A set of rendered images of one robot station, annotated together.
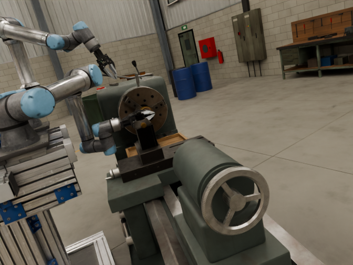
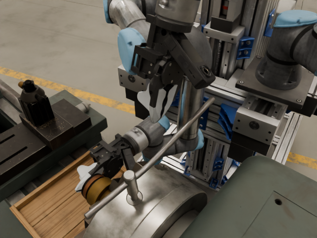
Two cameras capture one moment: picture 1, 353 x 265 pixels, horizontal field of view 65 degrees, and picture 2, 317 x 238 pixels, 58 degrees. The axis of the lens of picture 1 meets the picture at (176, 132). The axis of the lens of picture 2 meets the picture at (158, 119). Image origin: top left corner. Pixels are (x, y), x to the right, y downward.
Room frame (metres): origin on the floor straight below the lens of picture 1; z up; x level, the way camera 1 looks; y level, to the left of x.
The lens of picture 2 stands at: (2.09, 0.02, 1.75)
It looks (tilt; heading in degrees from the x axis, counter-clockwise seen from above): 43 degrees down; 143
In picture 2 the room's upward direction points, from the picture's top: straight up
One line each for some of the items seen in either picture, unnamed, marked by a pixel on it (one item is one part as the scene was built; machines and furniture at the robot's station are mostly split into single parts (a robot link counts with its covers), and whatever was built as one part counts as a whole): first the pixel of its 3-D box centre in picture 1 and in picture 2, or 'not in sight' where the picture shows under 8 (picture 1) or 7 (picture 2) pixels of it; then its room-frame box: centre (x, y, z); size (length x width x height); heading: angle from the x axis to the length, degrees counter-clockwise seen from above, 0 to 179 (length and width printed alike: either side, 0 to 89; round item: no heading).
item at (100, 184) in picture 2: (146, 114); (103, 194); (1.66, 0.15, 1.08); 0.09 x 0.09 x 0.09; 13
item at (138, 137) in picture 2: (116, 124); (134, 140); (1.56, 0.32, 1.08); 0.08 x 0.05 x 0.08; 10
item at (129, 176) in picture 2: (137, 82); (132, 190); (1.81, 0.16, 1.26); 0.02 x 0.02 x 0.12
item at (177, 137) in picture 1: (158, 149); (84, 201); (1.53, 0.13, 0.89); 0.36 x 0.30 x 0.04; 101
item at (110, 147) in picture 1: (105, 145); (156, 147); (1.55, 0.41, 0.98); 0.11 x 0.08 x 0.11; 68
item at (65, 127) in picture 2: (148, 150); (46, 124); (1.22, 0.14, 1.00); 0.20 x 0.10 x 0.05; 11
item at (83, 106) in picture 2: (112, 173); (84, 106); (1.16, 0.32, 0.95); 0.07 x 0.04 x 0.04; 101
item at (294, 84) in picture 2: (26, 120); (281, 64); (1.67, 0.85, 1.21); 0.15 x 0.15 x 0.10
